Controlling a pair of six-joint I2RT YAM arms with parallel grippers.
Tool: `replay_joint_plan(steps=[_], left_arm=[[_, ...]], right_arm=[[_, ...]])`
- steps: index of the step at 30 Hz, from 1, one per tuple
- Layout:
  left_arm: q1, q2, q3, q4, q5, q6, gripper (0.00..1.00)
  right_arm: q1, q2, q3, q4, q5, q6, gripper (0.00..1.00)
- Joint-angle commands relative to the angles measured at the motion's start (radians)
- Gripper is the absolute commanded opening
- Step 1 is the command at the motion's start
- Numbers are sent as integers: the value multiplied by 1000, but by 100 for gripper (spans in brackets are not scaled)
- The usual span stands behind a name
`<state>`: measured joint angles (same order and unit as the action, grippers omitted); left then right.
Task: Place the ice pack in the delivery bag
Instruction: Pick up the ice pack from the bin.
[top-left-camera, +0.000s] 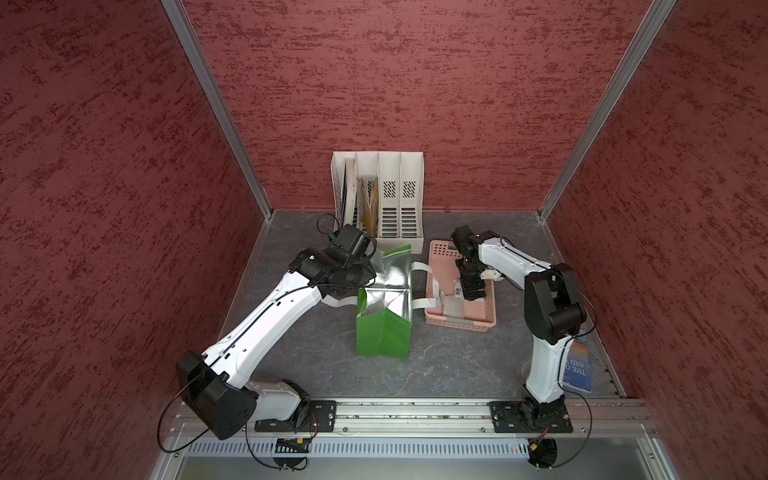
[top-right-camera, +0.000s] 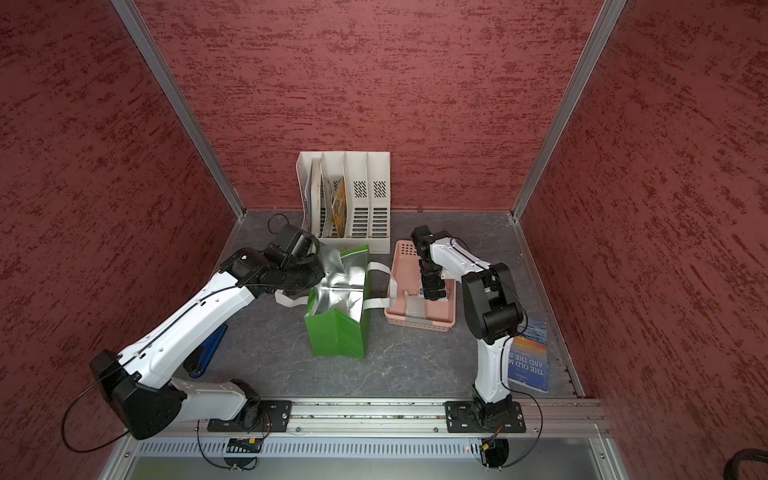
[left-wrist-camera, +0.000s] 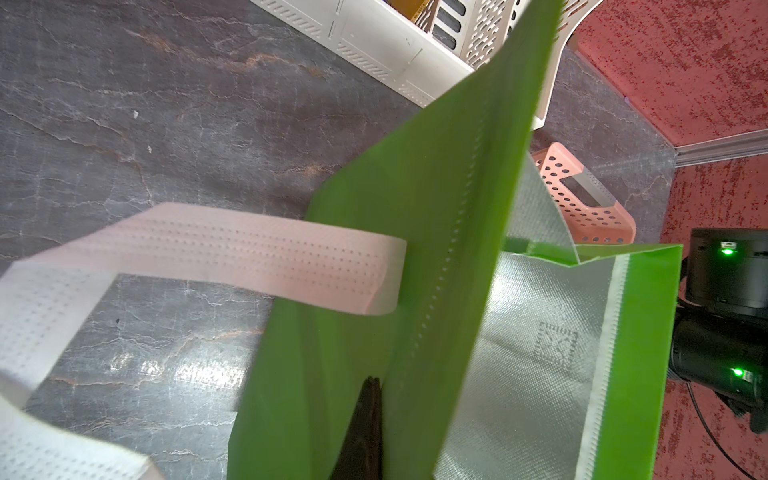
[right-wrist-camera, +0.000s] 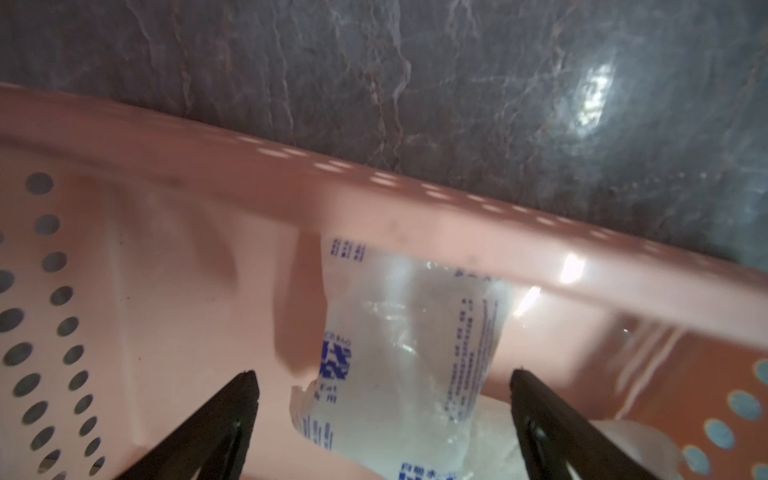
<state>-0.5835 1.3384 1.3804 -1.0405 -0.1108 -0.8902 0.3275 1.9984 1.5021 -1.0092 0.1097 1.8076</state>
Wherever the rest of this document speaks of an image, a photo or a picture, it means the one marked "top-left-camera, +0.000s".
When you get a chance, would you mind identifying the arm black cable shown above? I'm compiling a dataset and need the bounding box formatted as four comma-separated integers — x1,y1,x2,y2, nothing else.
156,389,211,455
527,389,595,470

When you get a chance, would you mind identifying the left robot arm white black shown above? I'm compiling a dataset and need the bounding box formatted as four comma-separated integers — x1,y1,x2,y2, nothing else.
176,225,377,440

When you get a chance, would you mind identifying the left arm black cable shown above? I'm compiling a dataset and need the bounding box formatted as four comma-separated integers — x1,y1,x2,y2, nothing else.
156,389,211,455

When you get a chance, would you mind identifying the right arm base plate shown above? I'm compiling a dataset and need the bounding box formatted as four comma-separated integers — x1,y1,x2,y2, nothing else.
488,397,573,434

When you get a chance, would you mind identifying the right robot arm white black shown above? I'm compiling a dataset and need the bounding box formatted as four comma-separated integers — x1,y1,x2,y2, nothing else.
451,225,588,431

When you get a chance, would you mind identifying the ice pack clear front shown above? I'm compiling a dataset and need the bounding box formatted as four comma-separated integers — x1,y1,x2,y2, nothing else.
441,296,466,321

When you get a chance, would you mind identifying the blue paperback book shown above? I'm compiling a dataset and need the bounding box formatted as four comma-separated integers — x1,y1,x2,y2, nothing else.
561,338,592,393

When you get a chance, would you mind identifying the pink perforated plastic basket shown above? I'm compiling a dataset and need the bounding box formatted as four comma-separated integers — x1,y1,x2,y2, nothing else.
424,240,497,332

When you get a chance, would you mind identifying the white file organizer rack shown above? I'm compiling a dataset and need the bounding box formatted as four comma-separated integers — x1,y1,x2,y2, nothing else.
330,151,424,255

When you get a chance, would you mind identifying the green insulated delivery bag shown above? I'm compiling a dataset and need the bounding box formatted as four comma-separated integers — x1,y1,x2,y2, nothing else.
323,245,441,359

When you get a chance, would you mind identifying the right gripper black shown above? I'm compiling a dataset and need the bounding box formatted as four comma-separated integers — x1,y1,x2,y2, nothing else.
455,256,487,300

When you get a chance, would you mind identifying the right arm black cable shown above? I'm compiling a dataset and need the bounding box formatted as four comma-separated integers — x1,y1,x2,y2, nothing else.
527,389,595,470

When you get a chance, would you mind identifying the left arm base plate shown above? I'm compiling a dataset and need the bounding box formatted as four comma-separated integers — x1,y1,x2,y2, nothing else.
253,400,337,434

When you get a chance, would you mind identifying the aluminium mounting rail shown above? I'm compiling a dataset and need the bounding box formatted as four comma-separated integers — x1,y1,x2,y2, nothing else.
167,397,658,439

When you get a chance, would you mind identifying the white folder in organizer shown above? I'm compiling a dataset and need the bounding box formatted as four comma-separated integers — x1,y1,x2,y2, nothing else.
341,157,357,227

